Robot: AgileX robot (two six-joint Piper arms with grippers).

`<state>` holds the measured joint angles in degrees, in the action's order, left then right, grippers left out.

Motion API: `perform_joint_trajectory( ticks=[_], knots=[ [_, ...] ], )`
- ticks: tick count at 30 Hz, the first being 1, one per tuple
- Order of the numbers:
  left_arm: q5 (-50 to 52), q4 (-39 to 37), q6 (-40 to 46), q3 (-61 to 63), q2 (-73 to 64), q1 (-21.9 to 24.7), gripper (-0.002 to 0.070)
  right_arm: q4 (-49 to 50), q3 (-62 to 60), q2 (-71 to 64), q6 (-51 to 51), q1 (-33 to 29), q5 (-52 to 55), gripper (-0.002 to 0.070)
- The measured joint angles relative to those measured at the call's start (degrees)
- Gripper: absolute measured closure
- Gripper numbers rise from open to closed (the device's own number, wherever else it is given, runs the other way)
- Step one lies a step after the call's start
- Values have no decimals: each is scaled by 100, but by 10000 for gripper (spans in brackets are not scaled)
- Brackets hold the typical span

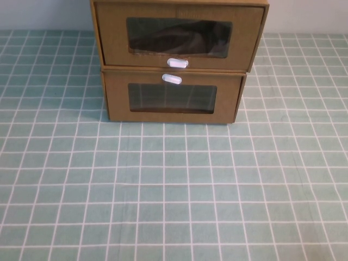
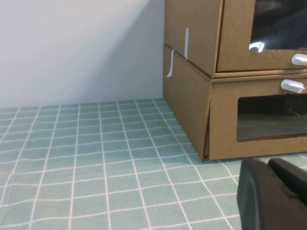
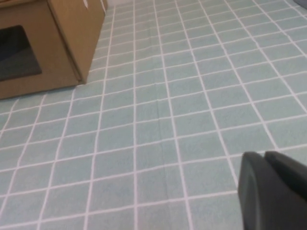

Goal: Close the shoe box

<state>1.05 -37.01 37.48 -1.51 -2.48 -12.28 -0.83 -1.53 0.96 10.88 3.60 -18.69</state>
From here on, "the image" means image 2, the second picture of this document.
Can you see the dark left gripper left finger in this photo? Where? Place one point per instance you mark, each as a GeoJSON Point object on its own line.
{"type": "Point", "coordinates": [263, 206]}

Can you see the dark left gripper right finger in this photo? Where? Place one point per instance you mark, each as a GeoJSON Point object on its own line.
{"type": "Point", "coordinates": [292, 179]}

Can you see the straight white tape strip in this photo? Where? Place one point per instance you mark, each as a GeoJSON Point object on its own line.
{"type": "Point", "coordinates": [186, 43]}

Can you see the green checked tablecloth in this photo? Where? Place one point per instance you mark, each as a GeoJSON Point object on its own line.
{"type": "Point", "coordinates": [96, 167]}

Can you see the curled white tape strip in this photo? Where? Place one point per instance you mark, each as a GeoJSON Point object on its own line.
{"type": "Point", "coordinates": [170, 64]}

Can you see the cardboard drawer with window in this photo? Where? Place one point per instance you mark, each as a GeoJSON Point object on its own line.
{"type": "Point", "coordinates": [223, 119]}
{"type": "Point", "coordinates": [235, 36]}

